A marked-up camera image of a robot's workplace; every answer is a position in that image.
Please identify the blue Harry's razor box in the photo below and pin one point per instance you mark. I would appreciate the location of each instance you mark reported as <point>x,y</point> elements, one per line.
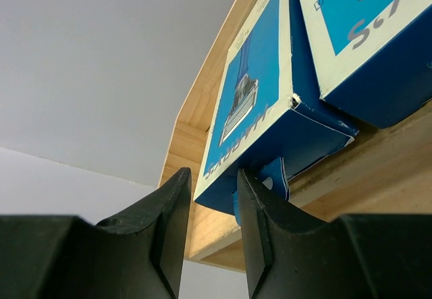
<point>372,57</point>
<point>268,118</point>

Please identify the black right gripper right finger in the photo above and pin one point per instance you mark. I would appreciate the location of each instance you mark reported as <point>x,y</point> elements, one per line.
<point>292,254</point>

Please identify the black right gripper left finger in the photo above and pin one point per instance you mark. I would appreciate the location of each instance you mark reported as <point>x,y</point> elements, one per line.
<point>135,253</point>

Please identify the wooden shelf unit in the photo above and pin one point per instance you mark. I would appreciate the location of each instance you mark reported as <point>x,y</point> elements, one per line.
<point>382,171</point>

